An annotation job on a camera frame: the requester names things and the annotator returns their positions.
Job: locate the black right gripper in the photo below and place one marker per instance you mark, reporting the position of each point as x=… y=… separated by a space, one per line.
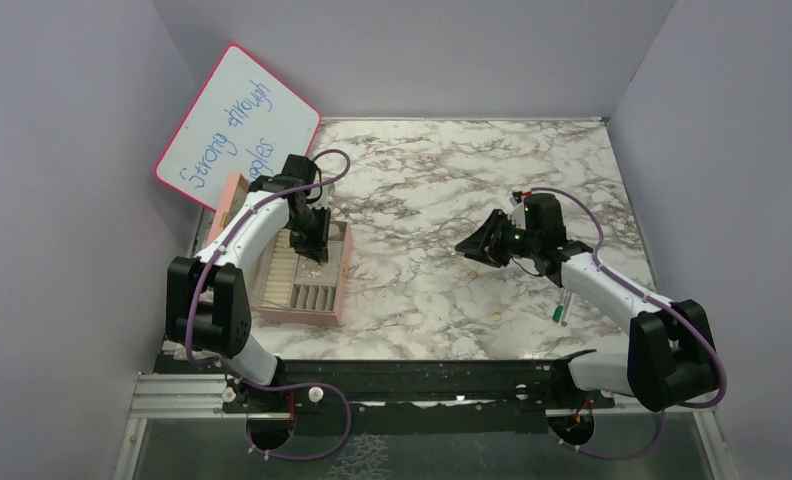
x=482 y=247

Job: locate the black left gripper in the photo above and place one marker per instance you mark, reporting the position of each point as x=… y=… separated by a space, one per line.
x=317 y=245

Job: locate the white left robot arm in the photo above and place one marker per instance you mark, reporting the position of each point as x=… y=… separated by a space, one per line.
x=207 y=304

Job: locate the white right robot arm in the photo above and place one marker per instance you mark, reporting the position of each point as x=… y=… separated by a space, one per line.
x=671 y=357

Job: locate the pink jewelry box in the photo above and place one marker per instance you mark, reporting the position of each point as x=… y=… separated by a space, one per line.
x=281 y=286

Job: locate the green marker pen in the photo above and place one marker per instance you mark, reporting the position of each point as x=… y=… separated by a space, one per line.
x=561 y=311

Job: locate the pink framed whiteboard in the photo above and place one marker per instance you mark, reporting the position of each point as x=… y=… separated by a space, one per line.
x=244 y=121

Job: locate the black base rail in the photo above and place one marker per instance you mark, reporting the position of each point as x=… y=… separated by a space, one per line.
x=329 y=397

